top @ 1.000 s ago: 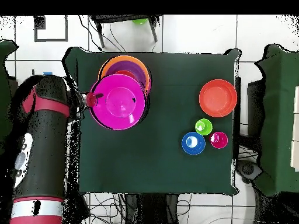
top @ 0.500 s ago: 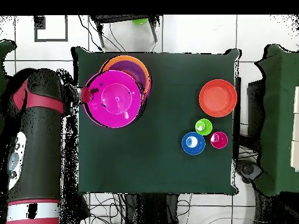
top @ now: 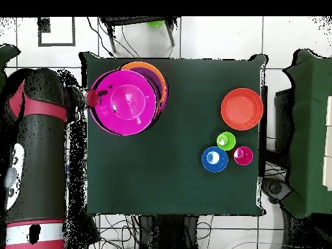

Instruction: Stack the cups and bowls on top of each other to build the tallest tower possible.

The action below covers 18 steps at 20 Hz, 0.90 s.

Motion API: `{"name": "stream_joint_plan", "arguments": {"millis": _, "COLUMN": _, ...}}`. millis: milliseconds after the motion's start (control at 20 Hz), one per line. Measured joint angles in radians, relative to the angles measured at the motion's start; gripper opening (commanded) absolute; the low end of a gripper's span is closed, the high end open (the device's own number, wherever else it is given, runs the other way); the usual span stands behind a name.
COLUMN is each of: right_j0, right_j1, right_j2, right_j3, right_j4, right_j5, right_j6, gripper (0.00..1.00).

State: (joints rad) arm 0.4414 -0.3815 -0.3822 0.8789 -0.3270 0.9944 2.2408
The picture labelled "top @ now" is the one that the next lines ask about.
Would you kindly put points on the orange bowl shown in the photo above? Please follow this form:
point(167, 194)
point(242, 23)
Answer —
point(145, 64)

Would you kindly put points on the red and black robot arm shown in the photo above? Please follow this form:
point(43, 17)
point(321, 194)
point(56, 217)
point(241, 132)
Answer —
point(41, 168)

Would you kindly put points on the black stool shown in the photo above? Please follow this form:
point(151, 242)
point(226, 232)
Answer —
point(135, 20)

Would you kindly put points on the lime green bowl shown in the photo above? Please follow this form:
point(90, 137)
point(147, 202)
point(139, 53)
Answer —
point(155, 23)

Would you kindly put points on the green cloth side table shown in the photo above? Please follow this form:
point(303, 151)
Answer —
point(6, 54)
point(311, 129)

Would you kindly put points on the dark green tablecloth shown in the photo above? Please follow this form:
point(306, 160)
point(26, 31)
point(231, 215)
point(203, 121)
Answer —
point(155, 181)

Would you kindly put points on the blue bowl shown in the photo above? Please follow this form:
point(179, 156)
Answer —
point(215, 159)

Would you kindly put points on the green cup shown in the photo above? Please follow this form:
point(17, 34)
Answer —
point(226, 141)

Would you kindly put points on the shallow red-orange bowl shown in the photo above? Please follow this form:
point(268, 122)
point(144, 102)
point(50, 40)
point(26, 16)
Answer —
point(242, 109)

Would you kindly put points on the red cup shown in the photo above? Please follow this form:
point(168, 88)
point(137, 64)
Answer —
point(243, 155)

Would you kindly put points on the black office chair base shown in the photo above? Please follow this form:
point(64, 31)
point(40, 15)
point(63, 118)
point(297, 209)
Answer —
point(275, 188)

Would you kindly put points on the white boxes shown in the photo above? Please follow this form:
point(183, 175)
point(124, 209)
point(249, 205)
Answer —
point(329, 168)

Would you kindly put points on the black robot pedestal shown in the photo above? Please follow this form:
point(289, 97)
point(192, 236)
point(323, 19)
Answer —
point(166, 233)

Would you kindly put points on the black table frame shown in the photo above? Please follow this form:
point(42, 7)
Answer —
point(263, 116)

